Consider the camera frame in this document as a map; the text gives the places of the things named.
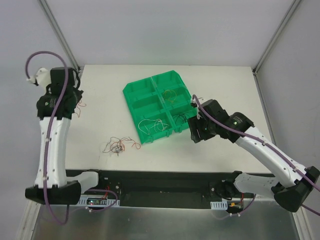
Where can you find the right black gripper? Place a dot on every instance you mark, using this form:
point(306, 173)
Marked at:
point(196, 129)

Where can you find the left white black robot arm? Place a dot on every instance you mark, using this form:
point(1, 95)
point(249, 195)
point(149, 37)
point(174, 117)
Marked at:
point(52, 185)

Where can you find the white cable duct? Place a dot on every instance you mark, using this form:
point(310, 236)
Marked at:
point(97, 202)
point(219, 205)

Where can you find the left white cable duct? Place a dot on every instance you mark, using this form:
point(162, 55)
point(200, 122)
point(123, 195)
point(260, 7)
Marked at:
point(97, 202)

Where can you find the green plastic bin column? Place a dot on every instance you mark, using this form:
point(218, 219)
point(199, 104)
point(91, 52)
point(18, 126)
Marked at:
point(151, 119)
point(176, 98)

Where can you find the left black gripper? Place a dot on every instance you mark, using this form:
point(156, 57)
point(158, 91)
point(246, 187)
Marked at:
point(75, 95)

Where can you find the right white cable duct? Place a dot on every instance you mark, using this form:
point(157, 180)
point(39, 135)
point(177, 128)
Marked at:
point(219, 205)

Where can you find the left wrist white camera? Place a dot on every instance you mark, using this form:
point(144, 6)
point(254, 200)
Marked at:
point(42, 78)

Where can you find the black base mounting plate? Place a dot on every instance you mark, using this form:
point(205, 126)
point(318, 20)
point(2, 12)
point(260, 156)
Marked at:
point(160, 189)

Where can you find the green plastic bin left column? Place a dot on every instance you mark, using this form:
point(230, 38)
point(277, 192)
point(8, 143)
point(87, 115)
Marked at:
point(151, 119)

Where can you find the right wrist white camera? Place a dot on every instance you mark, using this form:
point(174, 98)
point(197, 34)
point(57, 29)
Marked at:
point(195, 103)

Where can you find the green plastic bin right column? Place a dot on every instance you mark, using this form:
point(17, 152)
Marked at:
point(176, 98)

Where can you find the wrist white camera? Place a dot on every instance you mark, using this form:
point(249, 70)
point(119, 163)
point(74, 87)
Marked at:
point(42, 78)
point(195, 103)

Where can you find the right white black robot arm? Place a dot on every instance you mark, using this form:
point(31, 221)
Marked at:
point(291, 183)

